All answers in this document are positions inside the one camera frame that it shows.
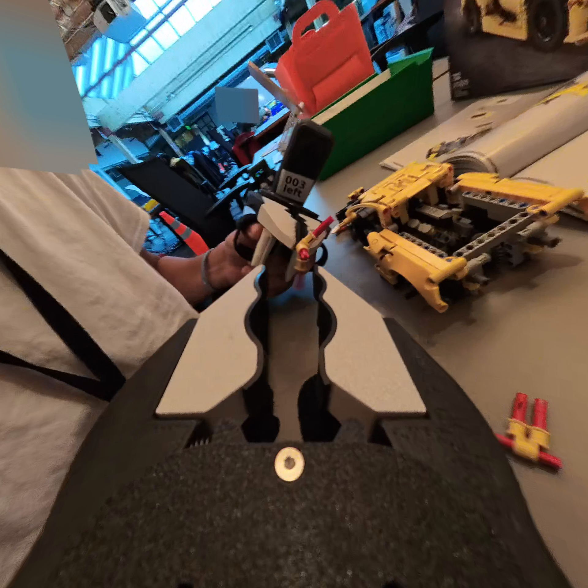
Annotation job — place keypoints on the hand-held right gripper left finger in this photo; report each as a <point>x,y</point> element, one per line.
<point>211,367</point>

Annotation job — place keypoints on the orange traffic cone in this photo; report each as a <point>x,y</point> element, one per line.
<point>186,234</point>

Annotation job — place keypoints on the green plastic bin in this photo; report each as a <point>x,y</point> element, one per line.
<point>376,124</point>

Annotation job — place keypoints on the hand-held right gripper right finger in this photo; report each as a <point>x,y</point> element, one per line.
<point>372,367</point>

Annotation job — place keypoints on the toy car set box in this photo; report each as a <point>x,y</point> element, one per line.
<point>496,59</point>

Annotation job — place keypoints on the skylight window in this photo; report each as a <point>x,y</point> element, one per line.
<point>151,36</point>

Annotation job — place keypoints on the red office chair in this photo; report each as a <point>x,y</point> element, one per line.
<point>246,147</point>

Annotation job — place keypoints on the orange container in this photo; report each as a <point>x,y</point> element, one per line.
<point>326,59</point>

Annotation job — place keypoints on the blue wristband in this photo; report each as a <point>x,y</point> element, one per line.
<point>206,271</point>

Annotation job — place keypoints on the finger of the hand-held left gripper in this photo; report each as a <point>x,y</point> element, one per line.
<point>278,223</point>
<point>291,271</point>

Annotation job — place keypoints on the black office chair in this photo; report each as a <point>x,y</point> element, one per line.
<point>174,188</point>

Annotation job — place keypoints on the person's left hand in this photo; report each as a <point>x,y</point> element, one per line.
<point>229,266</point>

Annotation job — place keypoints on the black device with display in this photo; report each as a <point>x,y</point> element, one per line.
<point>259,173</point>

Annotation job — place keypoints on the open instruction booklet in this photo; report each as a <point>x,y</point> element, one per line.
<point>528,133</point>

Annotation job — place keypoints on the yellow brick toy car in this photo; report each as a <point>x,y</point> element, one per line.
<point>413,183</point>

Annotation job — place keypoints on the white ceiling device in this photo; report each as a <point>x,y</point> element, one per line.
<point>119,20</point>

